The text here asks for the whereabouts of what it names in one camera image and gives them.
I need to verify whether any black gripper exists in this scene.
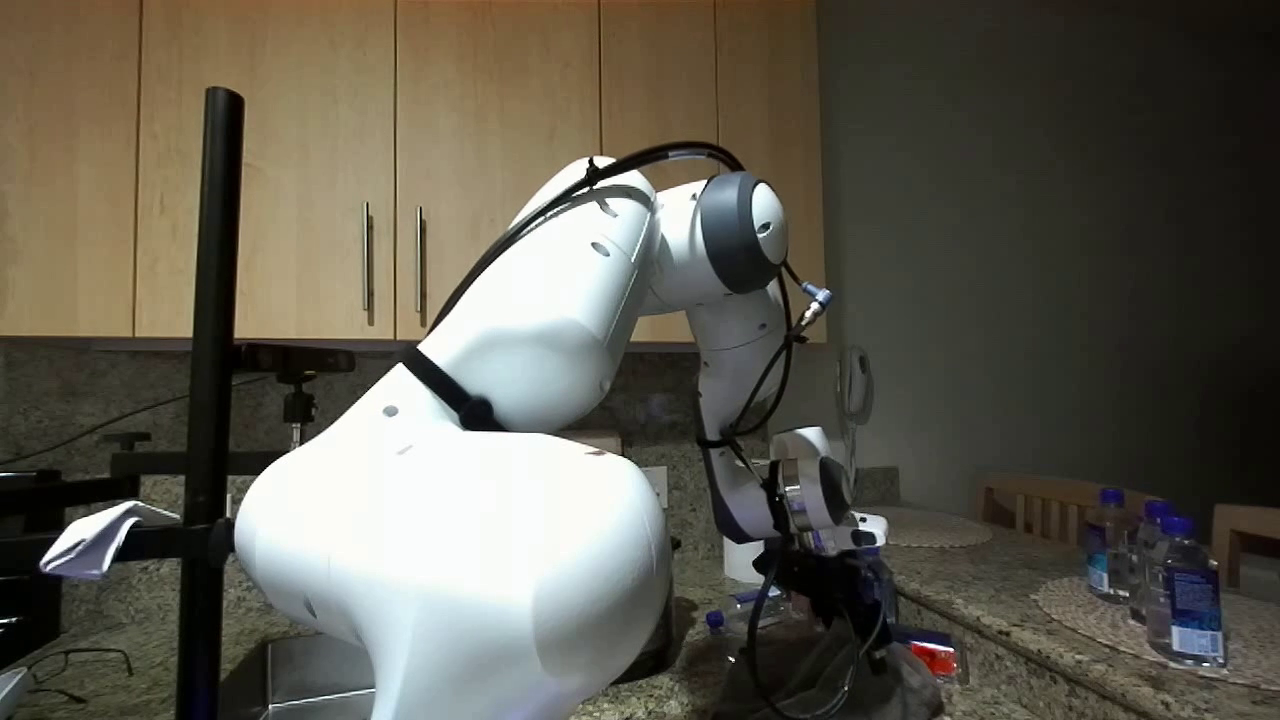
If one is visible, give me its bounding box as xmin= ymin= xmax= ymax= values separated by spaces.
xmin=765 ymin=531 xmax=893 ymax=628

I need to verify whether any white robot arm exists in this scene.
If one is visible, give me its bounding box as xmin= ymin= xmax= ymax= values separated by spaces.
xmin=235 ymin=154 xmax=893 ymax=720

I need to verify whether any red white packet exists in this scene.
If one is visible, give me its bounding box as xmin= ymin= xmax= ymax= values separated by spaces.
xmin=906 ymin=638 xmax=964 ymax=684

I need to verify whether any wooden chair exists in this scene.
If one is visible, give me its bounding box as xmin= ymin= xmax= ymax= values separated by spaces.
xmin=981 ymin=471 xmax=1094 ymax=543

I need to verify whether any water bottle blue cap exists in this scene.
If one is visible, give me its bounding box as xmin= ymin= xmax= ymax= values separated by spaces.
xmin=1164 ymin=516 xmax=1229 ymax=666

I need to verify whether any white crumpled paper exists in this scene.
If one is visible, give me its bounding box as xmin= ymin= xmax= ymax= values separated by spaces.
xmin=39 ymin=500 xmax=174 ymax=581

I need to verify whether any white wall phone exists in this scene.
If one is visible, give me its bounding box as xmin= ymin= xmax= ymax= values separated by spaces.
xmin=840 ymin=347 xmax=873 ymax=425

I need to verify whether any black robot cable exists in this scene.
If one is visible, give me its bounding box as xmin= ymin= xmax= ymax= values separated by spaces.
xmin=423 ymin=136 xmax=834 ymax=445

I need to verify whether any wooden wall cabinet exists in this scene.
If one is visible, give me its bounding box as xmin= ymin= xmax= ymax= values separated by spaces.
xmin=0 ymin=0 xmax=823 ymax=340

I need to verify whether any black camera stand pole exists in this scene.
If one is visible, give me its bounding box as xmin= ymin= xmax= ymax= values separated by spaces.
xmin=174 ymin=82 xmax=243 ymax=720

